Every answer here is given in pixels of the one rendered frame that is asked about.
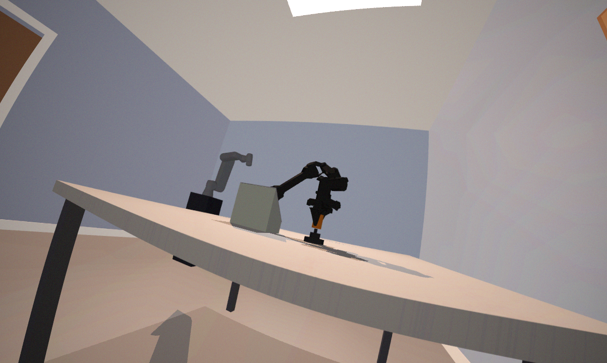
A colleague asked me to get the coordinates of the orange knob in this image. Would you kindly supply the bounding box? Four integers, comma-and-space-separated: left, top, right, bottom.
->
312, 215, 324, 229

